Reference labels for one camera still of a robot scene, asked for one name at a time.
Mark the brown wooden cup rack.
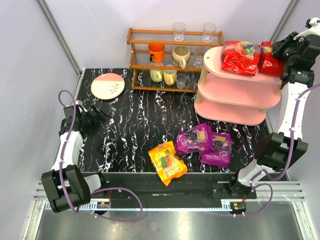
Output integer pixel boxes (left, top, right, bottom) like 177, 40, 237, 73
126, 28, 225, 93

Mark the clear glass bottom shelf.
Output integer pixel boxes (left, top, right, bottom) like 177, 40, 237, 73
176, 73, 187, 89

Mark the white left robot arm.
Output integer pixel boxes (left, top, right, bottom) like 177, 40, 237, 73
41, 101, 110, 213

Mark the orange mug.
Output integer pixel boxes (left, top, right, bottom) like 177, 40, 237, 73
148, 43, 165, 63

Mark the clear glass top right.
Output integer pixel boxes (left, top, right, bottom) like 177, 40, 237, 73
202, 23, 217, 43

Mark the pale green mug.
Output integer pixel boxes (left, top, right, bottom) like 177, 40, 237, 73
149, 69, 163, 83

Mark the beige round mug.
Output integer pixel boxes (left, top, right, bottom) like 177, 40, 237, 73
171, 45, 191, 70

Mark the pink three-tier shelf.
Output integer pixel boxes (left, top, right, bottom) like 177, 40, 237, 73
194, 46, 281, 126

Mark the pink and cream plate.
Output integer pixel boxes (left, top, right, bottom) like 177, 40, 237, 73
90, 73, 125, 100

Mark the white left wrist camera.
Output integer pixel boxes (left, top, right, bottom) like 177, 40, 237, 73
75, 100, 83, 108

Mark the clear glass shelf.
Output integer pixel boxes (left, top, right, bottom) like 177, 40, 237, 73
176, 73, 187, 89
193, 51, 204, 68

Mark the clear glass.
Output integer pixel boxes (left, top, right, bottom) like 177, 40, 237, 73
202, 23, 217, 43
173, 22, 186, 42

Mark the red candy bag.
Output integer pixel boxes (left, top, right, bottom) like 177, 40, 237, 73
258, 41, 285, 77
220, 40, 261, 76

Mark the orange candy bag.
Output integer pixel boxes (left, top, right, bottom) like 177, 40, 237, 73
148, 141, 188, 186

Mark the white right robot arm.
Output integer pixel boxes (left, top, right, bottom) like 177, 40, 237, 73
226, 29, 320, 198

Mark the purple candy bag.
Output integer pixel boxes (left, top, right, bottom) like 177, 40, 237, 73
175, 123, 213, 155
200, 132, 232, 168

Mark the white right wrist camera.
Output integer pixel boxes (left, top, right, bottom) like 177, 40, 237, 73
293, 17, 320, 40

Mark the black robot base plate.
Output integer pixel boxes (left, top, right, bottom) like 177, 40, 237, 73
100, 172, 257, 199

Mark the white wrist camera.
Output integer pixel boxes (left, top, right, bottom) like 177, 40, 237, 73
75, 100, 83, 108
293, 17, 320, 40

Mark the clear glass top left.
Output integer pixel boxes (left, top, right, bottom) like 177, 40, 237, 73
173, 22, 186, 42

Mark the cream yellow mug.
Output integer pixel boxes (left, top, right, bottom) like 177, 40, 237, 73
163, 69, 177, 86

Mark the clear glass middle shelf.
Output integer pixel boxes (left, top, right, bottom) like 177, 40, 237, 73
193, 51, 204, 68

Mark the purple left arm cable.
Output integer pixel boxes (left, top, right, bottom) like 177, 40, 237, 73
57, 89, 144, 223

